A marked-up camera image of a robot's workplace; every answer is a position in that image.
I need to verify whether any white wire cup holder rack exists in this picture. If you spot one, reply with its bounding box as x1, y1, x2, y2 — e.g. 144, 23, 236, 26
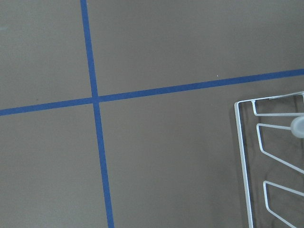
234, 91, 304, 228

